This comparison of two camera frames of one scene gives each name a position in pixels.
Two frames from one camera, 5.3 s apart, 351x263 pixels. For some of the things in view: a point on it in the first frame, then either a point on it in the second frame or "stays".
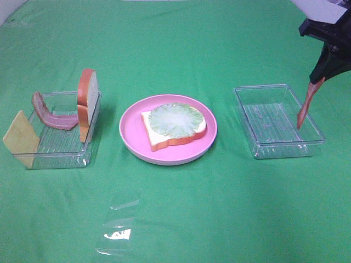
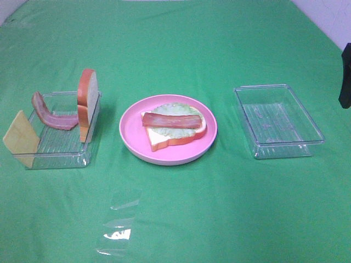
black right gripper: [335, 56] -> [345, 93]
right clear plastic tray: [270, 114] stays
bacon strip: [303, 112] -> [161, 120]
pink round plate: [134, 135] stays
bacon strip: [61, 121] stays
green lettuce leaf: [175, 120] stays
